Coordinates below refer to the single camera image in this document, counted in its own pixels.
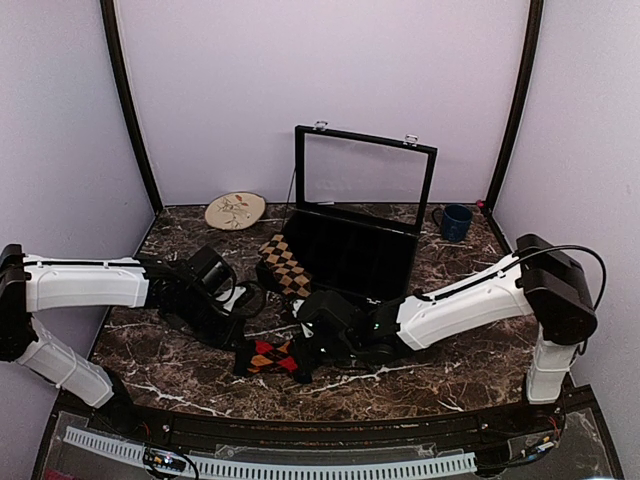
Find small circuit board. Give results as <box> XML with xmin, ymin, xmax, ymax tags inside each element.
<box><xmin>142</xmin><ymin>448</ymin><xmax>188</xmax><ymax>473</ymax></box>

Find black front rail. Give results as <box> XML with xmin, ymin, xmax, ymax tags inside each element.
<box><xmin>49</xmin><ymin>384</ymin><xmax>601</xmax><ymax>456</ymax></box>

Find grey slotted cable duct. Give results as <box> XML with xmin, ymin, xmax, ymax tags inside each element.
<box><xmin>63</xmin><ymin>425</ymin><xmax>477</xmax><ymax>480</ymax></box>

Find black frame post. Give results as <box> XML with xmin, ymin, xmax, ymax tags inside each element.
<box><xmin>99</xmin><ymin>0</ymin><xmax>164</xmax><ymax>215</ymax></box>
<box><xmin>484</xmin><ymin>0</ymin><xmax>544</xmax><ymax>215</ymax></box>

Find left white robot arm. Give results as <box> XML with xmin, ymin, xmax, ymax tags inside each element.
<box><xmin>1</xmin><ymin>244</ymin><xmax>265</xmax><ymax>436</ymax></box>

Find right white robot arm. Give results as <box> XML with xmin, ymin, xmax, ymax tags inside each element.
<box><xmin>292</xmin><ymin>234</ymin><xmax>599</xmax><ymax>434</ymax></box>

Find left black frame post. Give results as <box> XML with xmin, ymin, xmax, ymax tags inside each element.
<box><xmin>99</xmin><ymin>0</ymin><xmax>164</xmax><ymax>215</ymax></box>

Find dark blue mug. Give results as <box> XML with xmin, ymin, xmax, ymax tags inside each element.
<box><xmin>431</xmin><ymin>204</ymin><xmax>473</xmax><ymax>243</ymax></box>

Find floral ceramic plate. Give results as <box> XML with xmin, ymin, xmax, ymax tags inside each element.
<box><xmin>205</xmin><ymin>192</ymin><xmax>266</xmax><ymax>231</ymax></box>

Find black display box with lid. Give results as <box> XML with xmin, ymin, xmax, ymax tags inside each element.
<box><xmin>281</xmin><ymin>125</ymin><xmax>437</xmax><ymax>310</ymax></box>

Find brown tan argyle sock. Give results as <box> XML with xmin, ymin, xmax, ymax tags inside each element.
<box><xmin>255</xmin><ymin>233</ymin><xmax>312</xmax><ymax>312</ymax></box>

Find red yellow black argyle sock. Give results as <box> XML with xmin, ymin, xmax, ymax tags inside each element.
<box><xmin>233</xmin><ymin>336</ymin><xmax>316</xmax><ymax>384</ymax></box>

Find right black frame post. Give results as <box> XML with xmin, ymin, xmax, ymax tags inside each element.
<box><xmin>484</xmin><ymin>0</ymin><xmax>544</xmax><ymax>215</ymax></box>

